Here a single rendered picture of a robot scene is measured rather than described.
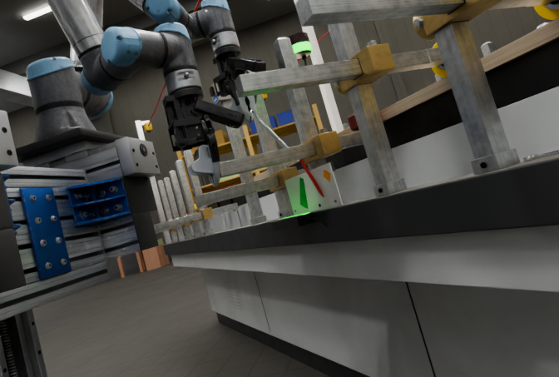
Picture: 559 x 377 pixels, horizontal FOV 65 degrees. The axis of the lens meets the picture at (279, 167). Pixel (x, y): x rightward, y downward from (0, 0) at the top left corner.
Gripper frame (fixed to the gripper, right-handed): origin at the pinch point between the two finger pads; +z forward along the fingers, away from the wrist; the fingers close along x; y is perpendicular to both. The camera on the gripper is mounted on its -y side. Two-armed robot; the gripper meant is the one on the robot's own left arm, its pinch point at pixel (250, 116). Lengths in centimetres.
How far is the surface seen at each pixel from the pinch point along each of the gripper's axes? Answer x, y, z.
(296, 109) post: -0.9, -16.0, 3.4
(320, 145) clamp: 2.5, -23.0, 14.3
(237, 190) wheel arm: 4.8, 7.6, 18.2
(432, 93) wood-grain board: -12.1, -45.2, 10.4
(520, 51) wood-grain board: -5, -66, 10
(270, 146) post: -10.7, 6.1, 7.6
